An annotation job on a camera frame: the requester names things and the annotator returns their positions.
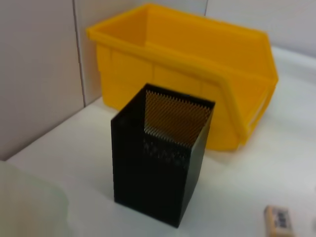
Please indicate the yellow plastic storage bin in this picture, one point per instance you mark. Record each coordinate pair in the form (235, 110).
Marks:
(172, 61)

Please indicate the beige eraser with barcode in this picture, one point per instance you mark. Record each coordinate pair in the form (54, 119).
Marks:
(279, 219)

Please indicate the translucent green fruit bowl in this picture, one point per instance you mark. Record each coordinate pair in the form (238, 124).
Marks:
(24, 202)

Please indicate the black mesh pen holder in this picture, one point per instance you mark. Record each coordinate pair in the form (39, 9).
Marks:
(148, 185)

